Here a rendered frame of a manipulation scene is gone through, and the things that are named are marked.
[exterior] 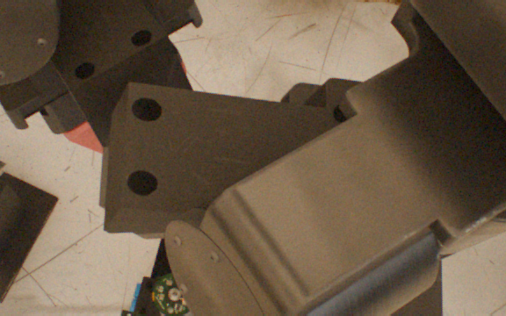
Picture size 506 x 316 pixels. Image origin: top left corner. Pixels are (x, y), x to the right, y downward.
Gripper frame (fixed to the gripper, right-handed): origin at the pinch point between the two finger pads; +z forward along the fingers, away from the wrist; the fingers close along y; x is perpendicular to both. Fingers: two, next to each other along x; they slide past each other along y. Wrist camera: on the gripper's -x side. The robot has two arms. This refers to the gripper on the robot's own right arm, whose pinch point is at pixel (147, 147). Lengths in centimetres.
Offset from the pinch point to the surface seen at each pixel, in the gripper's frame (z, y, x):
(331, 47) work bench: 7.7, 14.3, 7.7
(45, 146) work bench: 5.4, -5.0, 11.1
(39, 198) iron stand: 6.5, -7.0, 8.3
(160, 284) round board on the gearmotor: 6.4, -3.2, -3.3
